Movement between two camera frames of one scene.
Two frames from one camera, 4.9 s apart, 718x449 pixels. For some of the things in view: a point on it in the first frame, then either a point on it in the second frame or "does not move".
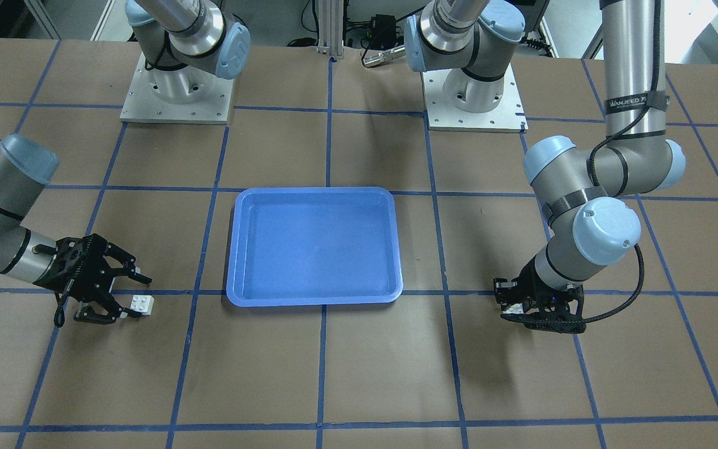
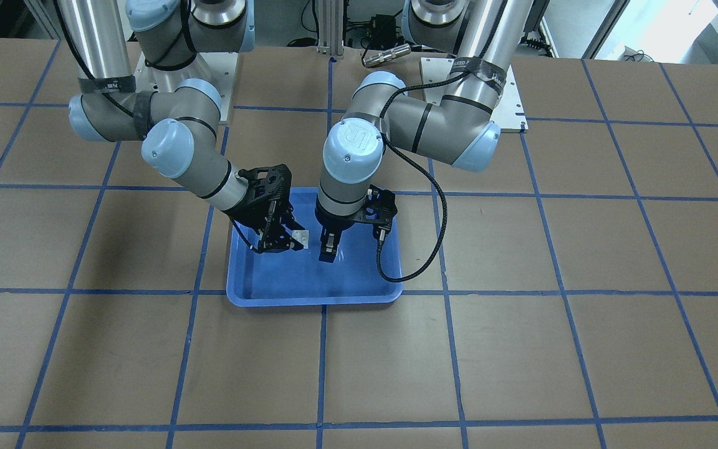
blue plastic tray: (296, 246) does not move
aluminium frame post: (331, 28) does not move
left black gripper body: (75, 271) -> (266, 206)
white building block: (143, 304) -> (302, 236)
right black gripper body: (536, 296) -> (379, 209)
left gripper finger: (127, 260) -> (279, 238)
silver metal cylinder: (384, 56) does not move
